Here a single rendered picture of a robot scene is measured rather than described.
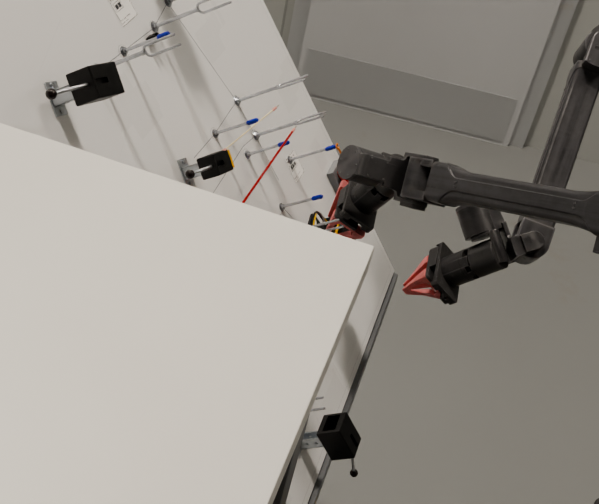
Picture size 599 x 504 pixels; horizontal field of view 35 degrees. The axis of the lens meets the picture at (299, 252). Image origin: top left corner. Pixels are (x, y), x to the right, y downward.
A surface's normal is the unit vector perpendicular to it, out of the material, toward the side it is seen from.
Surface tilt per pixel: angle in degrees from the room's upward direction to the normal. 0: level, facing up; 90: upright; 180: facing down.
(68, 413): 0
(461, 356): 0
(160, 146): 54
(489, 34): 90
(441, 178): 65
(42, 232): 0
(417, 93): 90
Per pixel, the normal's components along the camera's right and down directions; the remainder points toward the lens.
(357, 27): -0.18, 0.60
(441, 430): 0.17, -0.76
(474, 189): -0.71, -0.15
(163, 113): 0.86, -0.20
